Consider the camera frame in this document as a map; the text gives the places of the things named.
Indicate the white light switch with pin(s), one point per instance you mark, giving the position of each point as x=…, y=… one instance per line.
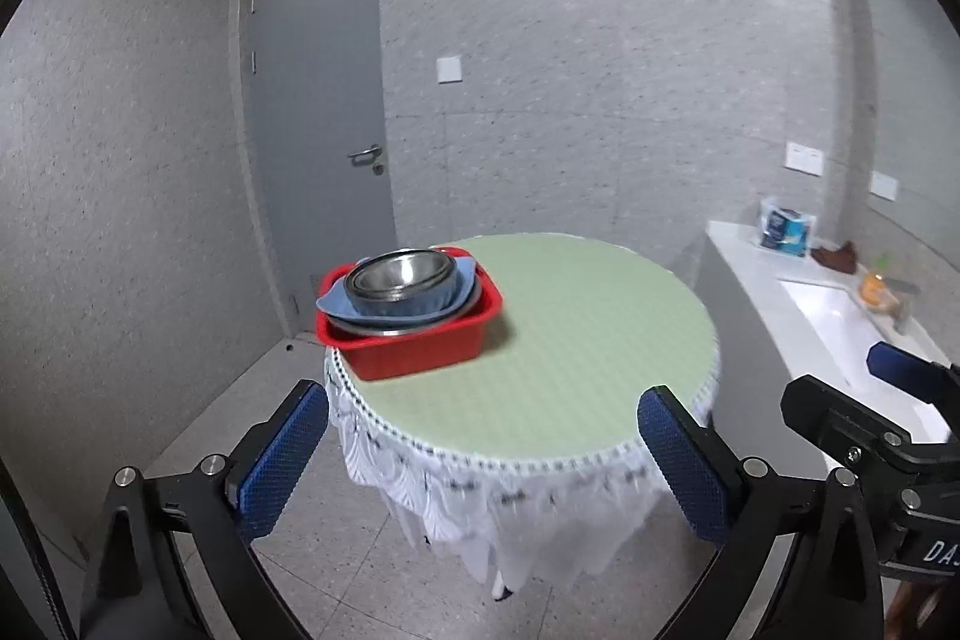
x=449, y=69

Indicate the red plastic basin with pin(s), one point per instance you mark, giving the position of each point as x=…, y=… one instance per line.
x=420, y=355

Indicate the orange cup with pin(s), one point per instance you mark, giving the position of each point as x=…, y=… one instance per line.
x=874, y=291

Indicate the brown cloth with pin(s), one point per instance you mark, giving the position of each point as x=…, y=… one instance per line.
x=834, y=256

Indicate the blue plate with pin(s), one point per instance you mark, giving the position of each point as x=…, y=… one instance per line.
x=450, y=299

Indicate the small steel bowl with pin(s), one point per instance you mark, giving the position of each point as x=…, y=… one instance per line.
x=401, y=271
x=390, y=302

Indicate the white table base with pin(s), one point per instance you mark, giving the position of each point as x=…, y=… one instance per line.
x=501, y=591

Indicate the blue white tissue pack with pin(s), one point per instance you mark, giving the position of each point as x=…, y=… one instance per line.
x=786, y=227

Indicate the white lace tablecloth green top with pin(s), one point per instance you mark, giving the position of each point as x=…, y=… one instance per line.
x=570, y=355

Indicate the white vanity counter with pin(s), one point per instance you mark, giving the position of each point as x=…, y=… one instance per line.
x=757, y=295

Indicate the grey door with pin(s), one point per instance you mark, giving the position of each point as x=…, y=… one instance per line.
x=315, y=85

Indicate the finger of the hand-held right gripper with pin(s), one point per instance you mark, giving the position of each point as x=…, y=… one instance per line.
x=904, y=371
x=825, y=411

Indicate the white sink basin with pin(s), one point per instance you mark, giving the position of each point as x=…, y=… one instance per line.
x=832, y=317

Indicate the wall mirror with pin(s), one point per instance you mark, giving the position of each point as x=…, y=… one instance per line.
x=915, y=123

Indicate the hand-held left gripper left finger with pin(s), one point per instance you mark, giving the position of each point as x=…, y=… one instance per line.
x=277, y=460

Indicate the white wall socket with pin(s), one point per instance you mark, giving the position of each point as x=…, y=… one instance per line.
x=814, y=160
x=795, y=156

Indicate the large steel bowl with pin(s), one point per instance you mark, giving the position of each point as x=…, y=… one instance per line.
x=390, y=332

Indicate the metal faucet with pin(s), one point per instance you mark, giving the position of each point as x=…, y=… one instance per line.
x=904, y=302

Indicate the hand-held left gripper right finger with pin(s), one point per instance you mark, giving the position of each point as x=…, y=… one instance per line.
x=682, y=467

